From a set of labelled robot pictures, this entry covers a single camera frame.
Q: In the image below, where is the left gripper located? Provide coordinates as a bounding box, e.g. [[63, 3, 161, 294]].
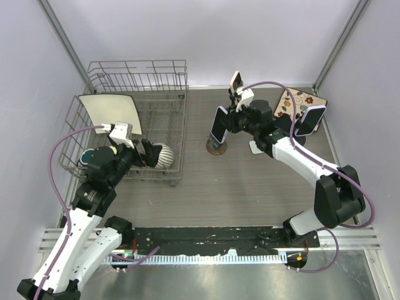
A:
[[109, 138, 162, 187]]

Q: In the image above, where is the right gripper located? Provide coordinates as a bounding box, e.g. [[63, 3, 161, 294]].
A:
[[221, 101, 259, 136]]

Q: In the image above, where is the lavender case phone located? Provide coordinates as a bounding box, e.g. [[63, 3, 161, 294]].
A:
[[210, 106, 228, 144]]

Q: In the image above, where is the grey wire dish rack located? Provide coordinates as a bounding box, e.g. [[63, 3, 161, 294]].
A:
[[59, 59, 188, 186]]

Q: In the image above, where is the black round phone stand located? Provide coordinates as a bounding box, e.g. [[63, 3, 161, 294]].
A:
[[293, 112, 306, 146]]

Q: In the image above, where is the purple case phone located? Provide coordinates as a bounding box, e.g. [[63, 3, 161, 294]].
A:
[[294, 105, 326, 136]]

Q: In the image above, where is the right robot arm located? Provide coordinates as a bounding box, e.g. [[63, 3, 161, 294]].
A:
[[221, 100, 366, 247]]

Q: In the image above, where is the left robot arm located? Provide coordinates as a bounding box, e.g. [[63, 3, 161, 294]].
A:
[[17, 139, 170, 299]]

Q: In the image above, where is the black tall phone stand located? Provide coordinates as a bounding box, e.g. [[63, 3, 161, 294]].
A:
[[228, 88, 237, 107]]

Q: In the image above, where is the wooden base phone stand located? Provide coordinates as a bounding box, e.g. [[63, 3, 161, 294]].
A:
[[206, 135, 228, 156]]

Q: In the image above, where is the white folding phone stand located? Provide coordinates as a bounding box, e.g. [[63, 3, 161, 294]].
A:
[[249, 141, 264, 154]]

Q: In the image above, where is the pink case phone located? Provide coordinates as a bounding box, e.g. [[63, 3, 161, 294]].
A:
[[229, 71, 243, 94]]

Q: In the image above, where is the striped round mug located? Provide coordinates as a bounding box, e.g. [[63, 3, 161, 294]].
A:
[[154, 143, 174, 169]]

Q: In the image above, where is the yellow faceted cup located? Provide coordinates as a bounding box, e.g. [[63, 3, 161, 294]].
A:
[[110, 146, 118, 154]]

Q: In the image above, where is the white square plate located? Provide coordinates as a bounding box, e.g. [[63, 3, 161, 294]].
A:
[[78, 94, 142, 135]]

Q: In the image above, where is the dark green mug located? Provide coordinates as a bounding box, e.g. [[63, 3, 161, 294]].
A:
[[76, 148, 94, 167]]

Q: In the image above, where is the floral square coaster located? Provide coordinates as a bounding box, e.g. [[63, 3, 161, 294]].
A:
[[274, 87, 328, 131]]

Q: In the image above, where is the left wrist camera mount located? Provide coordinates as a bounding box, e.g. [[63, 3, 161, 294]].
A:
[[102, 122, 134, 149]]

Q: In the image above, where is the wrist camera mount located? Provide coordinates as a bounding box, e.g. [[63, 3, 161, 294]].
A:
[[236, 87, 254, 113], [102, 122, 134, 149]]

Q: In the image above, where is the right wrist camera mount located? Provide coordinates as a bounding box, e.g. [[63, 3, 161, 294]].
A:
[[236, 87, 254, 113]]

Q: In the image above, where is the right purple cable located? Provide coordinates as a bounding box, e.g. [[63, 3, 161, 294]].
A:
[[242, 80, 376, 274]]

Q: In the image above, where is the purple cable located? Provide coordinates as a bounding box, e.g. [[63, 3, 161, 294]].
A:
[[32, 124, 104, 300], [242, 80, 376, 274]]

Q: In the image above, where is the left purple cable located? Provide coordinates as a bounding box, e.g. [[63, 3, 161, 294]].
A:
[[32, 124, 104, 300]]

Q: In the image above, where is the black mounting base plate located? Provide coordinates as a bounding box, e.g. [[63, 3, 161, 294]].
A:
[[122, 226, 320, 256]]

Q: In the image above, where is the white cable duct strip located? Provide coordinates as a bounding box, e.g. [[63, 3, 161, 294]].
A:
[[107, 251, 288, 266]]

